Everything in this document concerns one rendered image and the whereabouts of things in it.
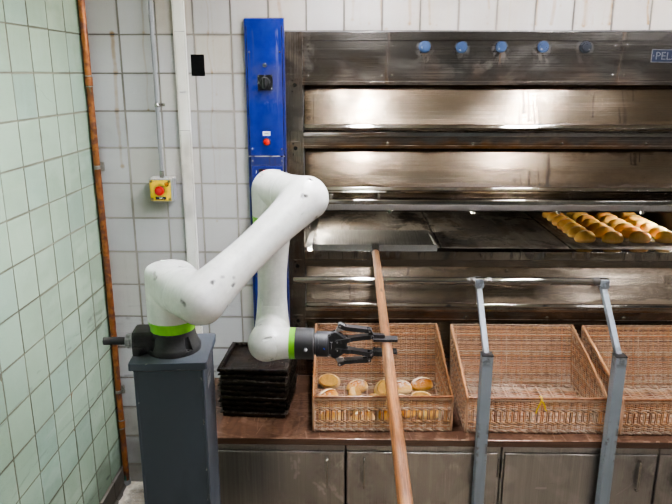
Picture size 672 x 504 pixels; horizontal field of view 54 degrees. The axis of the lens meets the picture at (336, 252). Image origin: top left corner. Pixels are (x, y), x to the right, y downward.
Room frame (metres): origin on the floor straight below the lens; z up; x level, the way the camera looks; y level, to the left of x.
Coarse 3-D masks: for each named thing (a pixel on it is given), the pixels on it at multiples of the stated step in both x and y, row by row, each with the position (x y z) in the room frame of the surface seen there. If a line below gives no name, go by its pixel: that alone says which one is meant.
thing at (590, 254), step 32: (320, 256) 2.81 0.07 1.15; (352, 256) 2.81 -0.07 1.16; (384, 256) 2.80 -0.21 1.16; (416, 256) 2.80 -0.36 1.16; (448, 256) 2.80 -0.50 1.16; (480, 256) 2.79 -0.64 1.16; (512, 256) 2.79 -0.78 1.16; (544, 256) 2.79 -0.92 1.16; (576, 256) 2.79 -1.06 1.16; (608, 256) 2.78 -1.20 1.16; (640, 256) 2.78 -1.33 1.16
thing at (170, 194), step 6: (150, 180) 2.75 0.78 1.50; (156, 180) 2.75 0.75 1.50; (162, 180) 2.75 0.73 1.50; (168, 180) 2.75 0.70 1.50; (174, 180) 2.79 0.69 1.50; (150, 186) 2.75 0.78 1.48; (156, 186) 2.75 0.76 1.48; (162, 186) 2.75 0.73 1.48; (168, 186) 2.75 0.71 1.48; (174, 186) 2.79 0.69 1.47; (150, 192) 2.75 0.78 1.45; (168, 192) 2.75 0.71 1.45; (174, 192) 2.78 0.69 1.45; (150, 198) 2.75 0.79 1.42; (156, 198) 2.75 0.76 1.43; (162, 198) 2.75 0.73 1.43; (168, 198) 2.75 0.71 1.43; (174, 198) 2.78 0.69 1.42
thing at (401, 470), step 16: (384, 304) 2.07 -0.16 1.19; (384, 320) 1.92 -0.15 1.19; (384, 352) 1.70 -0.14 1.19; (384, 368) 1.61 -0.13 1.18; (400, 416) 1.36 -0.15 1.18; (400, 432) 1.29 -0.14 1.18; (400, 448) 1.22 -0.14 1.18; (400, 464) 1.17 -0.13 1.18; (400, 480) 1.12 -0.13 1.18; (400, 496) 1.07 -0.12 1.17
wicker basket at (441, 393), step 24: (408, 336) 2.76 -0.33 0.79; (432, 336) 2.76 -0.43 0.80; (336, 360) 2.73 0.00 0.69; (408, 360) 2.73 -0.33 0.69; (312, 384) 2.38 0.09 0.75; (312, 408) 2.31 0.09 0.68; (336, 408) 2.31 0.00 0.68; (360, 408) 2.31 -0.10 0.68; (384, 408) 2.31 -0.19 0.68; (408, 408) 2.31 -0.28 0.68; (432, 408) 2.31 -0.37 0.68
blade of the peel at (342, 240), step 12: (324, 240) 2.97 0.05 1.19; (336, 240) 2.97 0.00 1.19; (348, 240) 2.97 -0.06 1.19; (360, 240) 2.97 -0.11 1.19; (372, 240) 2.97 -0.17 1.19; (384, 240) 2.97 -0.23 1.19; (396, 240) 2.97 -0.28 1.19; (408, 240) 2.97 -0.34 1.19; (420, 240) 2.97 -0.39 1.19; (432, 240) 2.95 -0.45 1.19
